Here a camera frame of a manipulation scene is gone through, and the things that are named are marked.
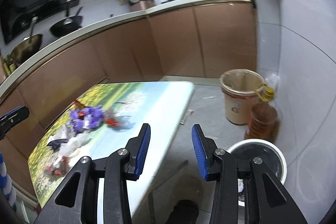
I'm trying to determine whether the clear plastic bag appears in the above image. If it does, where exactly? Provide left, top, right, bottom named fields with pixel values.
left=58, top=132, right=91, bottom=157

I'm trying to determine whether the purple wrapper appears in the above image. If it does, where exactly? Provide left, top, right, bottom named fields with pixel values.
left=83, top=106, right=104, bottom=130
left=67, top=108, right=89, bottom=134

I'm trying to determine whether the red snack wrapper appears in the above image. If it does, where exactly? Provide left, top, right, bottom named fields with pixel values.
left=73, top=100, right=86, bottom=116

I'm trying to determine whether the blue white snack bag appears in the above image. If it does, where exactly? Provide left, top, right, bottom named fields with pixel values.
left=47, top=139, right=68, bottom=152

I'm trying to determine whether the white round trash bin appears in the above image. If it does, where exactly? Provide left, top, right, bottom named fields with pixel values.
left=228, top=139, right=287, bottom=207

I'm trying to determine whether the left blue white gloved hand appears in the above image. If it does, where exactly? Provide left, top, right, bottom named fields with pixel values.
left=0, top=153, right=17, bottom=211

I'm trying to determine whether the cooking oil bottle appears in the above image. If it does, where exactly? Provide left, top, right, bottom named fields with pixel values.
left=244, top=83, right=278, bottom=141

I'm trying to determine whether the brass wok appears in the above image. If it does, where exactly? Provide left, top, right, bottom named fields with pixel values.
left=10, top=16, right=43, bottom=65

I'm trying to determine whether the beige lined waste basket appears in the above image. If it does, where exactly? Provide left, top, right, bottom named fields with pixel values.
left=220, top=69, right=264, bottom=125

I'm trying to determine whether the black frying pan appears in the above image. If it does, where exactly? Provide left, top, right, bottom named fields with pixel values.
left=50, top=0, right=83, bottom=38

